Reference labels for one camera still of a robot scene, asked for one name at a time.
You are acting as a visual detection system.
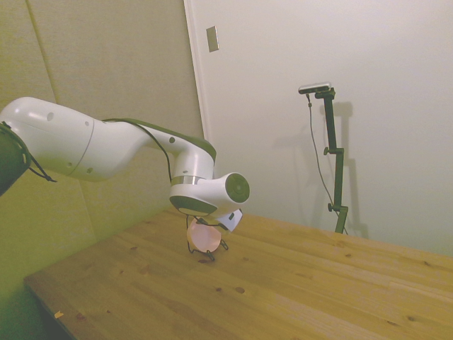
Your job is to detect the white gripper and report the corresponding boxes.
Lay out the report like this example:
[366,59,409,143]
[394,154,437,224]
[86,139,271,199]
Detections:
[215,208,244,234]

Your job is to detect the pink plastic bowl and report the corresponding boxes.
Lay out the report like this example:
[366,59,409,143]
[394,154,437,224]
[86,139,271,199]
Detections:
[186,218,223,251]

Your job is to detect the black wire bowl stand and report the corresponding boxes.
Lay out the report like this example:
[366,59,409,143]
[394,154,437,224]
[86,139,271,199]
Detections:
[186,214,230,262]

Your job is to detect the thin grey camera cable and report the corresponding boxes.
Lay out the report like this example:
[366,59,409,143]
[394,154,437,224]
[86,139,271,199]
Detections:
[306,92,337,205]

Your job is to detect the black jointed camera stand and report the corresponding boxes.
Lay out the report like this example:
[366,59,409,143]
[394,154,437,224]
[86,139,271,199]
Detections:
[314,88,350,234]

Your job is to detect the white door frame trim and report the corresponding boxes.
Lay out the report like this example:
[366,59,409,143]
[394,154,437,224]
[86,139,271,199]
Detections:
[183,0,222,208]

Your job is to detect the silver stereo camera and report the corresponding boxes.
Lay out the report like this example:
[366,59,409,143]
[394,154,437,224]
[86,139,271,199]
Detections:
[298,81,333,95]

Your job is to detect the grey wall switch plate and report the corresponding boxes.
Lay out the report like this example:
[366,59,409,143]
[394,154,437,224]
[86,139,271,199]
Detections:
[206,25,220,53]

